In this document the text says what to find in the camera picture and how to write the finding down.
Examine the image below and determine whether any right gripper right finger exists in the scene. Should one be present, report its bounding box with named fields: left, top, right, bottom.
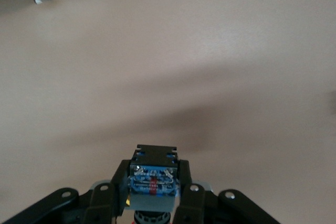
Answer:
left=173, top=159, right=284, bottom=224

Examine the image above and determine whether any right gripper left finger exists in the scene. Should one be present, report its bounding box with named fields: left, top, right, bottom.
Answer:
left=0, top=159, right=132, bottom=224

